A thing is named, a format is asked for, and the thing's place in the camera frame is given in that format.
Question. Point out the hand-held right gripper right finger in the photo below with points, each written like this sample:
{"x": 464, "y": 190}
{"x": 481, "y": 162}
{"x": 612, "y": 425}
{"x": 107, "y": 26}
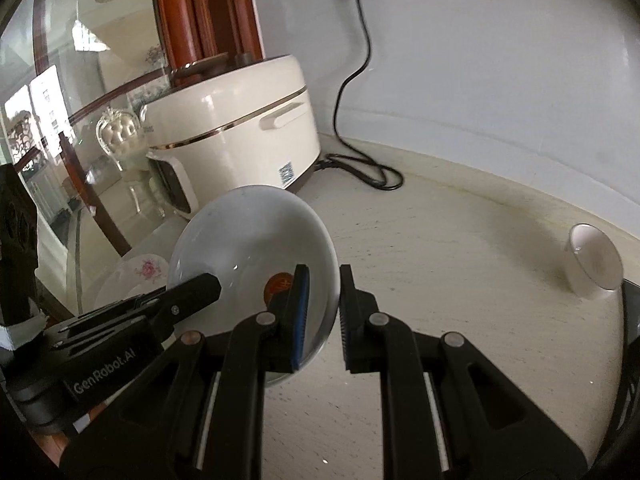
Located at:
{"x": 346, "y": 320}

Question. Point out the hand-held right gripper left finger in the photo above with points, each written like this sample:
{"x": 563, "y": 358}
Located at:
{"x": 300, "y": 315}

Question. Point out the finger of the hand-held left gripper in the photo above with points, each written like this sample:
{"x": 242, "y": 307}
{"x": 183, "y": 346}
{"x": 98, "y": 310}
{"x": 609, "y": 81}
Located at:
{"x": 185, "y": 300}

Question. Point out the white bowl with red mark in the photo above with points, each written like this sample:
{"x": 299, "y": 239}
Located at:
{"x": 250, "y": 230}

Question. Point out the large white floral plate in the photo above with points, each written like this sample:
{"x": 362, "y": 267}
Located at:
{"x": 106, "y": 292}

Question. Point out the white rice cooker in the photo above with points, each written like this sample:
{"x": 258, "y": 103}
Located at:
{"x": 240, "y": 130}

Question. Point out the white tufted chair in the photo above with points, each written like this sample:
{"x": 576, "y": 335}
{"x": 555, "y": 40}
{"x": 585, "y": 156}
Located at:
{"x": 117, "y": 132}

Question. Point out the glass partition with wooden frame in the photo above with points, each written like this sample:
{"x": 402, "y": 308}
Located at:
{"x": 60, "y": 70}

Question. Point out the red wooden post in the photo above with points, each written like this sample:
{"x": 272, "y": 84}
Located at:
{"x": 210, "y": 15}

